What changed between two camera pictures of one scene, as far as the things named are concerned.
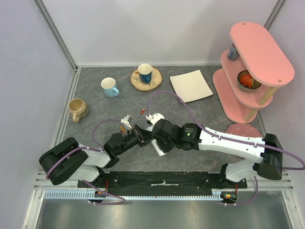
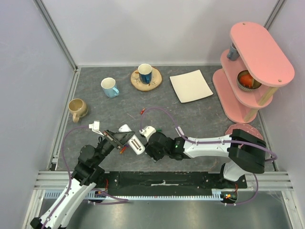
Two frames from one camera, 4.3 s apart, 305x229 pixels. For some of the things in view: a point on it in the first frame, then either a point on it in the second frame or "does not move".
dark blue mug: x=145 y=72 does not move
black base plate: x=161 y=183 does not move
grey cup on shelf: x=233 y=54 does not move
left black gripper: x=143 y=136 -> x=120 y=138
